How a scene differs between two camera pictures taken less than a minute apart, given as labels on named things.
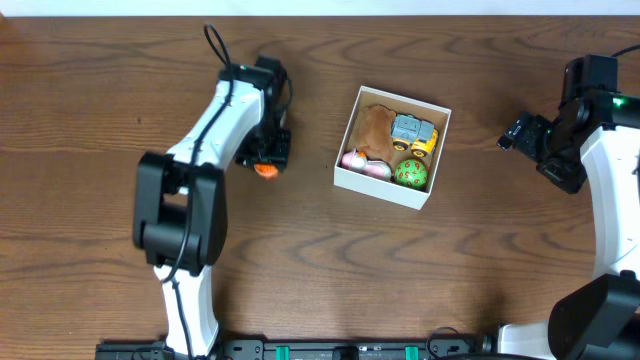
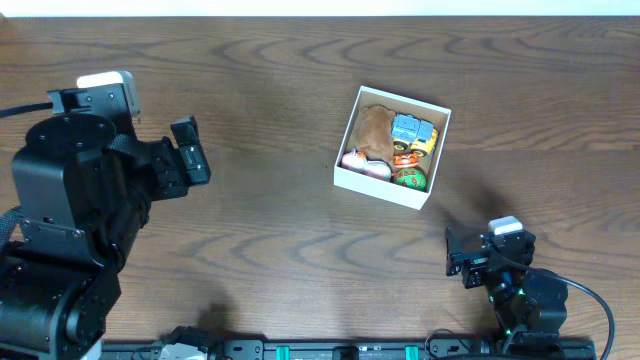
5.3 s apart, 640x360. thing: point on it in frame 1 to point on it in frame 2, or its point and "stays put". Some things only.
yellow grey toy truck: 411,132 stays put
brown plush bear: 374,135 stays put
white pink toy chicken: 358,162 stays put
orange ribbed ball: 267,171 to 405,160
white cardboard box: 391,148 stays put
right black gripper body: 523,134 to 470,261
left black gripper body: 270,151 to 167,163
